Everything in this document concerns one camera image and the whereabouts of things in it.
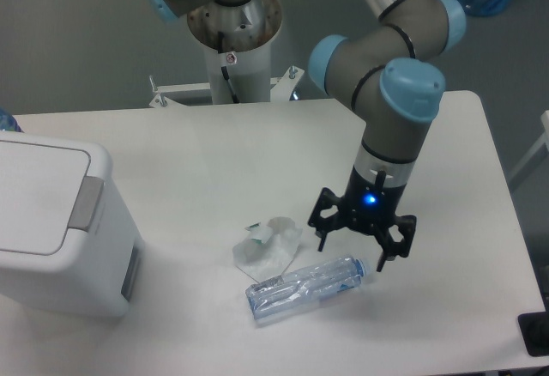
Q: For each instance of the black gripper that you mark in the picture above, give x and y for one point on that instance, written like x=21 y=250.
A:
x=371 y=208

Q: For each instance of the white trash can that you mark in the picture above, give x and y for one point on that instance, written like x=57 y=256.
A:
x=68 y=240

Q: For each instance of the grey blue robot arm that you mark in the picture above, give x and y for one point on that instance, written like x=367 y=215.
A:
x=385 y=78

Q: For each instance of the crushed clear plastic bottle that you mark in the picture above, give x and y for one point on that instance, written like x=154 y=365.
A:
x=296 y=290

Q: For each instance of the crumpled white plastic wrapper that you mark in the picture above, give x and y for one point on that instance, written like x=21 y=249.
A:
x=268 y=248

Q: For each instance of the black device at table edge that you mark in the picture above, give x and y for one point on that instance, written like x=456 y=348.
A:
x=534 y=329

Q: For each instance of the blue patterned object left edge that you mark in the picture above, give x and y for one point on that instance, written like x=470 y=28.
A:
x=8 y=122

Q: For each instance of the white frame at right edge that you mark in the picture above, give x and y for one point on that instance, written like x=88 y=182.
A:
x=532 y=159

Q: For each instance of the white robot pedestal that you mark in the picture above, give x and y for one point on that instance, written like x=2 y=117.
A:
x=236 y=43

